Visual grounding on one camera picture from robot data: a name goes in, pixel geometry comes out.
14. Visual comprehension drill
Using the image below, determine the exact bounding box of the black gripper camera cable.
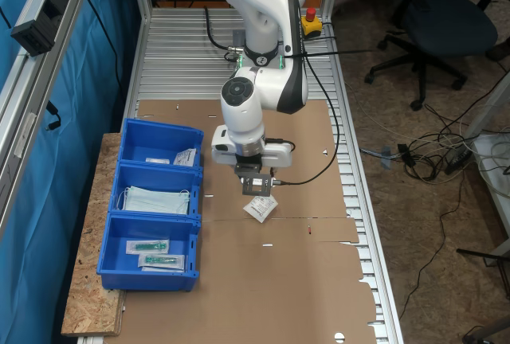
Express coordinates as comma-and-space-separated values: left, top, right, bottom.
274, 53, 341, 186

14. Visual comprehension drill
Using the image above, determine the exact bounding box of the black power adapter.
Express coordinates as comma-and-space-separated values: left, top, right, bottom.
397, 143, 418, 168

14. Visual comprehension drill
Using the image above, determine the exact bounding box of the yellow emergency stop button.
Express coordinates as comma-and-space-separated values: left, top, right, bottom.
300, 7, 323, 38

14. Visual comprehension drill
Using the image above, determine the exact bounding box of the blue bin with green packets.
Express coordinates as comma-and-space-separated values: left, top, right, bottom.
96, 212, 201, 292

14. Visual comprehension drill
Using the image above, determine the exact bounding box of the OSB wood board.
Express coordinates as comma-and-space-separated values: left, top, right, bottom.
60, 132, 127, 337

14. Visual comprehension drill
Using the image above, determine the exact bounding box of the white desk frame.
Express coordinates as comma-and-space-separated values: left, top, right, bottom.
464, 68, 510, 257

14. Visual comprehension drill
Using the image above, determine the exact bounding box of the brown cardboard sheet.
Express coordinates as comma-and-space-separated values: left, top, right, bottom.
104, 99, 378, 344

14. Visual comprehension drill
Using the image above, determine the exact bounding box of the grey tape strip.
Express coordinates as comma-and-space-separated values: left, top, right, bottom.
379, 145, 394, 170

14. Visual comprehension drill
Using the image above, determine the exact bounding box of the dark office chair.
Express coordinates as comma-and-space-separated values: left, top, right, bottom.
364, 0, 499, 112

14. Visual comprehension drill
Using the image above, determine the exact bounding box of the black cable connector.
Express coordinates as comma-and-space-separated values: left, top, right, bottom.
45, 100, 63, 131

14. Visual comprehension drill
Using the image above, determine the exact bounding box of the black stand leg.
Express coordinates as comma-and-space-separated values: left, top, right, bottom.
456, 246, 510, 269

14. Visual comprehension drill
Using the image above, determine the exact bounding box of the blue bin with printed packets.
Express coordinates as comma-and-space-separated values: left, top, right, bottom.
119, 117, 205, 169

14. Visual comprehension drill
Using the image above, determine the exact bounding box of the stack of pale face masks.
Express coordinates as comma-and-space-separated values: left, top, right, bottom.
115, 185, 191, 217

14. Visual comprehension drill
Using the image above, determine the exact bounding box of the aluminium frame beam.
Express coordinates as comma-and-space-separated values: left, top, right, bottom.
0, 0, 99, 237

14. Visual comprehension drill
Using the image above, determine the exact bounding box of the black floor power strip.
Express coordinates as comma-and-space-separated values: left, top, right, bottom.
444, 147, 474, 174

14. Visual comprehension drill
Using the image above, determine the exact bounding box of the white printed packet in bag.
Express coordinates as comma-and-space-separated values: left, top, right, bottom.
173, 147, 198, 167

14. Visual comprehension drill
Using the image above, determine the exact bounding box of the clear packet with green part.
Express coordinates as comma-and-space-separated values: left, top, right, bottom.
137, 254, 187, 272
126, 239, 171, 256

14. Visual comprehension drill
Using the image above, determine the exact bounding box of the thick black base cable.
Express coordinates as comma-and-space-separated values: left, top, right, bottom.
204, 5, 244, 62

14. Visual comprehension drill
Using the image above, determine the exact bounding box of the white printed packet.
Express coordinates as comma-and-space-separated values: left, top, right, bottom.
173, 147, 198, 167
242, 194, 279, 225

